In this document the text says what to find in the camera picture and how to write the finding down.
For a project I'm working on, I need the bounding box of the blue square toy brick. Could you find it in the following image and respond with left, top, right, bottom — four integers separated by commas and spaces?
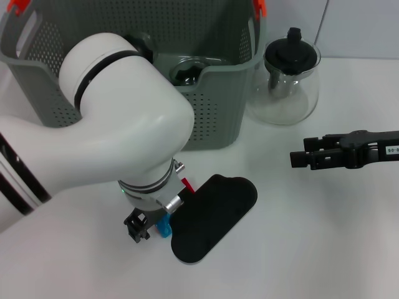
155, 214, 173, 240

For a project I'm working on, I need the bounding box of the glass teapot black lid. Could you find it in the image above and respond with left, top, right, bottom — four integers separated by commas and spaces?
246, 27, 321, 126

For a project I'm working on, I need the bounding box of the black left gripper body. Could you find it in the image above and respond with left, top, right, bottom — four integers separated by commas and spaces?
145, 209, 171, 225

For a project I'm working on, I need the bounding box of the grey perforated storage bin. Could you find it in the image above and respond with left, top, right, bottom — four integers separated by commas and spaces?
0, 0, 269, 153

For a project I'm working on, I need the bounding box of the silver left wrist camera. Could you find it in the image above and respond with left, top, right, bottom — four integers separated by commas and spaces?
170, 173, 259, 266

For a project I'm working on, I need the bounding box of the dark red toy brick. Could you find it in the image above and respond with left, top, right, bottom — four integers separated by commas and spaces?
181, 177, 196, 193

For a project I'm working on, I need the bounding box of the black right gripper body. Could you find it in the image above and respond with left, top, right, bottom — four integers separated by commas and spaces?
340, 129, 399, 171

